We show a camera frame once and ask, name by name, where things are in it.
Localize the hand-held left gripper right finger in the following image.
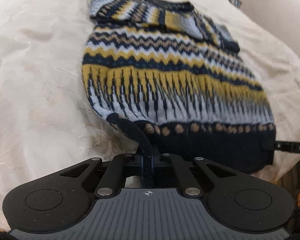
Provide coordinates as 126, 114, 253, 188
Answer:
152, 154, 243, 197

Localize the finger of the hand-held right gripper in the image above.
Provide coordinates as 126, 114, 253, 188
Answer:
262, 140, 277, 152

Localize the cream tablecloth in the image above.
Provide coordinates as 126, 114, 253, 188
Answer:
0, 0, 300, 232

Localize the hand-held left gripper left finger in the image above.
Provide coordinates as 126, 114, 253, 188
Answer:
55, 154, 143, 197

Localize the patterned knit sweater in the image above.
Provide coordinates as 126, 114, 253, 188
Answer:
81, 0, 277, 188

